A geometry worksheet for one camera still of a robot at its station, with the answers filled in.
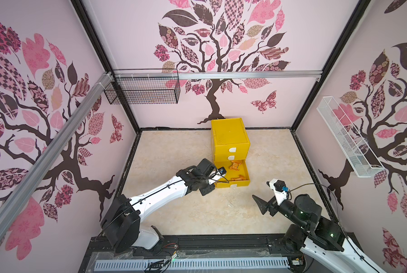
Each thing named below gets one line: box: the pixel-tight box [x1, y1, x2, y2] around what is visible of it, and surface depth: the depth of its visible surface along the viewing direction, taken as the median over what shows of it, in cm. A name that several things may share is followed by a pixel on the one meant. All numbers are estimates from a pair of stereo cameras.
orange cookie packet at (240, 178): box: [230, 174, 249, 181], surface depth 96 cm
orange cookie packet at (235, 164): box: [229, 159, 243, 172], surface depth 102 cm
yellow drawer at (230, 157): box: [214, 152, 248, 163], surface depth 91 cm
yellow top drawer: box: [214, 142, 250, 156], surface depth 87 cm
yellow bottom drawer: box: [214, 159, 251, 189], surface depth 97 cm
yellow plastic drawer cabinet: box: [210, 117, 251, 163], surface depth 89 cm
